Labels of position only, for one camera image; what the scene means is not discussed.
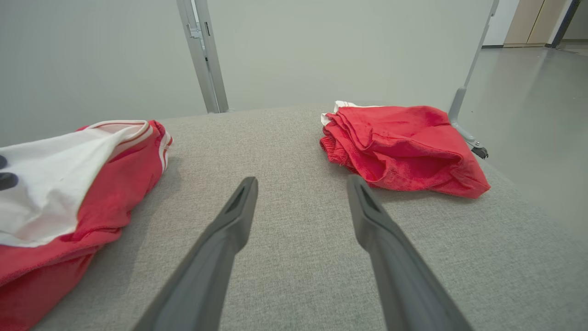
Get red white basketball jersey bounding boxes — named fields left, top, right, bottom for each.
left=0, top=120, right=174, bottom=331

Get beige wooden cabinet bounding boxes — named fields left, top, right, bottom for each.
left=504, top=0, right=572, bottom=48

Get grey partition post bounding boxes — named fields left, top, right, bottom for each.
left=195, top=0, right=229, bottom=113
left=177, top=0, right=220, bottom=114

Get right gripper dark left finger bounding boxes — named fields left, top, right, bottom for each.
left=133, top=177, right=259, bottom=331

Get dark door frame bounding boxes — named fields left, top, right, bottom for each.
left=549, top=0, right=582, bottom=49

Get grey partition leg with caster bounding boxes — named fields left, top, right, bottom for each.
left=448, top=0, right=500, bottom=160

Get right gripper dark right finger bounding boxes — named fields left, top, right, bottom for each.
left=347, top=175, right=474, bottom=331

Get red white basketball shorts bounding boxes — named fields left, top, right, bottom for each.
left=320, top=101, right=491, bottom=199

